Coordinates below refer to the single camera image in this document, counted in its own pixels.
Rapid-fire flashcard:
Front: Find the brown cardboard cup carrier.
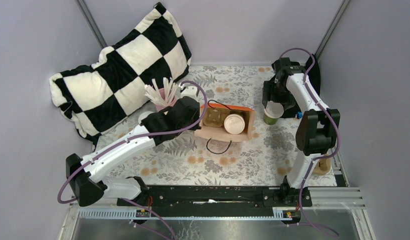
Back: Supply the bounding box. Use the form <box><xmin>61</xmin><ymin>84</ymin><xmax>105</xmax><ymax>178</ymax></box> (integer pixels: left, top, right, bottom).
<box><xmin>312</xmin><ymin>158</ymin><xmax>332</xmax><ymax>176</ymax></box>

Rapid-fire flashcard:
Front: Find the white plastic cup lid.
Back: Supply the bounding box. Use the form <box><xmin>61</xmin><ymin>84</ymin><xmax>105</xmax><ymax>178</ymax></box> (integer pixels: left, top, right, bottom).
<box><xmin>264</xmin><ymin>101</ymin><xmax>284</xmax><ymax>119</ymax></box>

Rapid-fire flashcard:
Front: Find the pink straw holder cup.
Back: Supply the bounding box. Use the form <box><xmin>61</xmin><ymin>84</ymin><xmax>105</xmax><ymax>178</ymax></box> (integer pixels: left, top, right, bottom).
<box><xmin>144</xmin><ymin>77</ymin><xmax>178</xmax><ymax>112</ymax></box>

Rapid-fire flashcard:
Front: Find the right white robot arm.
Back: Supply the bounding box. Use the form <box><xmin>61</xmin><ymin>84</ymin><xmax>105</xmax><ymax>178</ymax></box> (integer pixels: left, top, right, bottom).
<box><xmin>262</xmin><ymin>57</ymin><xmax>340</xmax><ymax>206</ymax></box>

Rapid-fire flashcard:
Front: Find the floral tablecloth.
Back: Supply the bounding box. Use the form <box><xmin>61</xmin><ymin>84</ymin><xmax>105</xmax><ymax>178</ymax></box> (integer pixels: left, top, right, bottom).
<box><xmin>110</xmin><ymin>66</ymin><xmax>300</xmax><ymax>186</ymax></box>

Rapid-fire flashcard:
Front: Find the green paper cup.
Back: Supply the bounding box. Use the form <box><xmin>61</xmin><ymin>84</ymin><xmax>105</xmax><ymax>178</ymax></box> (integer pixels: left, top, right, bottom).
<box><xmin>223</xmin><ymin>113</ymin><xmax>246</xmax><ymax>136</ymax></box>
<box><xmin>263</xmin><ymin>101</ymin><xmax>284</xmax><ymax>126</ymax></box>

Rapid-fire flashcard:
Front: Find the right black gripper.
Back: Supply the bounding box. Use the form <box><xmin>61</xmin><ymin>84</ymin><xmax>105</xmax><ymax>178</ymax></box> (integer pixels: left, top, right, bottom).
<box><xmin>262</xmin><ymin>81</ymin><xmax>295</xmax><ymax>111</ymax></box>

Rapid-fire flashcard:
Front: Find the single brown cup carrier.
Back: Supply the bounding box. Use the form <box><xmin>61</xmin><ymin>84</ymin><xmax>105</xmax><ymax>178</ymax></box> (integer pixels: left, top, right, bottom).
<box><xmin>203</xmin><ymin>107</ymin><xmax>231</xmax><ymax>128</ymax></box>

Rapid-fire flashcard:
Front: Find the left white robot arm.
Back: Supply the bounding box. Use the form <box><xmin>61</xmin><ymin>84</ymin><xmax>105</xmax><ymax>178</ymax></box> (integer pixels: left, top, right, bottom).
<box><xmin>66</xmin><ymin>96</ymin><xmax>200</xmax><ymax>207</ymax></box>

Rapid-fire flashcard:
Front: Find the orange paper bag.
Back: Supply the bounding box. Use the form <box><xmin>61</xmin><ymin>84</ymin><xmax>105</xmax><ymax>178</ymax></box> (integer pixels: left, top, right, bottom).
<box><xmin>194</xmin><ymin>99</ymin><xmax>256</xmax><ymax>147</ymax></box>

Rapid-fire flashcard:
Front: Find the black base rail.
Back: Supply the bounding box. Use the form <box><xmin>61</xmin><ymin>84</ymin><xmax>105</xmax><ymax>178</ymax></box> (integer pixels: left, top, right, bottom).
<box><xmin>133</xmin><ymin>185</ymin><xmax>312</xmax><ymax>218</ymax></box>

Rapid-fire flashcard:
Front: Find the black white checkered pillow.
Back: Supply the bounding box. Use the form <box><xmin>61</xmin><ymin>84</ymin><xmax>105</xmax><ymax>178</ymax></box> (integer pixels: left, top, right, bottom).
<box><xmin>49</xmin><ymin>3</ymin><xmax>192</xmax><ymax>145</ymax></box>

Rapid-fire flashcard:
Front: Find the stack of white lids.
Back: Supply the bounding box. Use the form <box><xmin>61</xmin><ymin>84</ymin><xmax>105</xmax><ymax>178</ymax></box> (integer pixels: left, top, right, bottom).
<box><xmin>138</xmin><ymin>111</ymin><xmax>154</xmax><ymax>124</ymax></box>

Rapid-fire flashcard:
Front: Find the black cloth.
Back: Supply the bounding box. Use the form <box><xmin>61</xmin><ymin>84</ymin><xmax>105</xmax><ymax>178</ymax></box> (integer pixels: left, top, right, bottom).
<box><xmin>271</xmin><ymin>54</ymin><xmax>321</xmax><ymax>95</ymax></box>

